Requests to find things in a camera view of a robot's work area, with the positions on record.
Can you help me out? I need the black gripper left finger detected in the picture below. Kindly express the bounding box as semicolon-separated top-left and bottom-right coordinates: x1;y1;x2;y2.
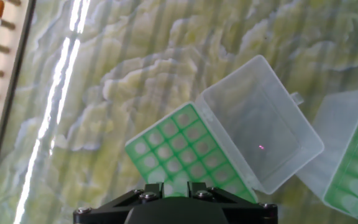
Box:
73;182;165;224

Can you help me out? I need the clear tip box green rack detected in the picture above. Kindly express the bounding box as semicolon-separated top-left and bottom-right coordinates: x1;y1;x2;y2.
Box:
295;86;358;224
124;54;325;205

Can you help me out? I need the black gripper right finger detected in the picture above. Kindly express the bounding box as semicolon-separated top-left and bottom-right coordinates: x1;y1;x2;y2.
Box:
188;182;278;224

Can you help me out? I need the green marble pattern mat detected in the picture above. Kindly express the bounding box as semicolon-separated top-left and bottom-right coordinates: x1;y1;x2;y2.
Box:
0;0;358;224

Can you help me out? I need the wooden shape puzzle board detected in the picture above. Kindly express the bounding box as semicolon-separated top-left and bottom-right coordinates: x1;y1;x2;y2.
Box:
0;0;37;209

